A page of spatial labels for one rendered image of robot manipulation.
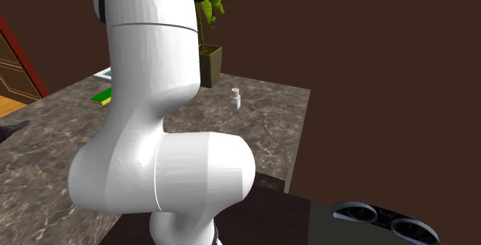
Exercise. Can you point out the potted green plant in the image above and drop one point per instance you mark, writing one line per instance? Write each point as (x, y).
(210, 64)

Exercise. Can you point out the brown panelled door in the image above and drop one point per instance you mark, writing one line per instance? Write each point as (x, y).
(15, 71)

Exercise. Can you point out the black pointed object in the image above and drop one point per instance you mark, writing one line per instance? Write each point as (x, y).
(9, 129)

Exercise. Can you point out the black stove with burners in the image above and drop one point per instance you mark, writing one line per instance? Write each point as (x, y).
(379, 220)

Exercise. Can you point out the small white bottle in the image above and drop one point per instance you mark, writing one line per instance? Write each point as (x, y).
(235, 100)

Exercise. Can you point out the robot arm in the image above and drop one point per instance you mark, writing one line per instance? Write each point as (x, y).
(150, 124)

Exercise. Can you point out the green and yellow book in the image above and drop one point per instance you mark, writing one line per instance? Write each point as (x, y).
(103, 97)

